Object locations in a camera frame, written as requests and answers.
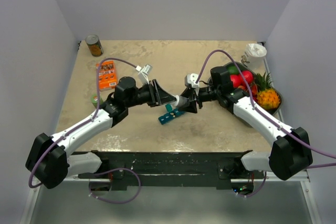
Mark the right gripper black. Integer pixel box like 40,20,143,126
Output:
178,86,221,113

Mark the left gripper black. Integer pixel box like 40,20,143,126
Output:
126,79,176,108

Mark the white vitamin pill bottle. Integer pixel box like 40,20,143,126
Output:
172,95,189,108

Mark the teal weekly pill organizer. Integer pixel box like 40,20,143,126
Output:
158,104,185,125

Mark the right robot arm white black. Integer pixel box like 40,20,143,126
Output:
181,66,313,180

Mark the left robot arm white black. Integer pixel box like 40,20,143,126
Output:
25,77,182,189

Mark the red apple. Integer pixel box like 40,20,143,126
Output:
230,74,241,89
242,70,254,84

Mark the green lime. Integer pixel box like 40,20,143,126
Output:
227,65,240,75

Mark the grey fruit tray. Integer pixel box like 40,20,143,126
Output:
209,62,282,115

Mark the orange snack box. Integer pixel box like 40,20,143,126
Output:
98,60,118,91

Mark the strawberry pile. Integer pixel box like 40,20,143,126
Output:
237,83,259,103

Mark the green tape roll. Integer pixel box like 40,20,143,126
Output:
90,94,103,108

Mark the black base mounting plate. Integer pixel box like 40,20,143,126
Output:
79,151,264,190

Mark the white paper cup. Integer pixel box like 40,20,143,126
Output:
240,44,267,70

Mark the small pineapple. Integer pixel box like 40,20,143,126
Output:
255,73,281,110

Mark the tin food can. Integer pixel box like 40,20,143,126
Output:
85,35,103,57

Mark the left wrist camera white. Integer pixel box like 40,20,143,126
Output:
135,64,152,85

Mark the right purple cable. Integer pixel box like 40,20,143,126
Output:
195,49,336,169

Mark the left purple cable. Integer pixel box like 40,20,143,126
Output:
28,58,140,188

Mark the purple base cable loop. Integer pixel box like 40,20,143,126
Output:
88,167,142,204

